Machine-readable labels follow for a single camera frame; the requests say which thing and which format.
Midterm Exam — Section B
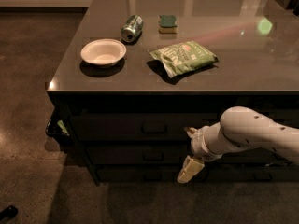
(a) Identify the black bin beside cabinet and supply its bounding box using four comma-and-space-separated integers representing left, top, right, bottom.
45, 109, 72, 146

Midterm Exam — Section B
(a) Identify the green soda can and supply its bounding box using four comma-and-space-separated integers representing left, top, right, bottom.
121, 15, 144, 43

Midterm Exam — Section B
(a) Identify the green chip bag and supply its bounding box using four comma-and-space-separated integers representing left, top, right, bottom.
148, 40, 219, 78

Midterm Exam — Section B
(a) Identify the dark grey middle drawer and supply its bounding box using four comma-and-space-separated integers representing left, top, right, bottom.
86, 142, 191, 165

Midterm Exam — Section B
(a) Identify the green yellow sponge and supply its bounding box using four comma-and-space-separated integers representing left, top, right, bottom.
159, 15, 178, 34

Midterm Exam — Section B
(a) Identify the dark grey drawer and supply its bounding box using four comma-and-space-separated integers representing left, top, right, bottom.
97, 165, 299, 182
86, 142, 191, 165
69, 113, 218, 141

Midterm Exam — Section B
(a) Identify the dark grey drawer cabinet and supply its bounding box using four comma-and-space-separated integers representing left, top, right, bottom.
48, 0, 299, 183

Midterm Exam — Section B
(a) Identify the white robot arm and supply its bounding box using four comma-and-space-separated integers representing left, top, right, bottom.
177, 106, 299, 184

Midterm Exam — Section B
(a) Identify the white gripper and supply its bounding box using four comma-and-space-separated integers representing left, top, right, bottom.
177, 126, 222, 184

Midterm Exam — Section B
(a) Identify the black object on floor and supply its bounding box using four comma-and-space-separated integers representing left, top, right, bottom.
0, 205, 18, 220

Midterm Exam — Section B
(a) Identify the dark grey top drawer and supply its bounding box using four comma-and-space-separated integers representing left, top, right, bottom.
69, 113, 218, 141

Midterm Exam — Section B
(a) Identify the white paper bowl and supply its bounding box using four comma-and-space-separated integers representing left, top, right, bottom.
80, 39, 127, 67

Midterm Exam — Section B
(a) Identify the dark grey bottom drawer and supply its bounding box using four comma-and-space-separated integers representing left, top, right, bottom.
97, 165, 299, 182

